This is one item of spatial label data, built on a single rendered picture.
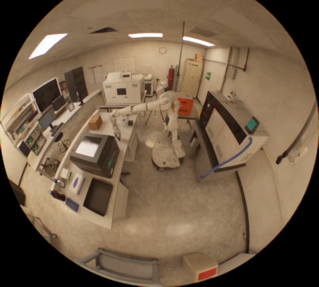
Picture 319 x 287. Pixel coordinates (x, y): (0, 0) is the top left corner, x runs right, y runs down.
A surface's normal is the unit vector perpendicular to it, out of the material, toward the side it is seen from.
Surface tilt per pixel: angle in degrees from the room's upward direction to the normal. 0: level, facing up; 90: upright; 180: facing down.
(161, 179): 0
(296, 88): 90
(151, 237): 0
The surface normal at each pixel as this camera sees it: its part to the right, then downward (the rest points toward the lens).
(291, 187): -1.00, -0.06
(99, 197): 0.06, -0.74
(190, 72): -0.02, 0.66
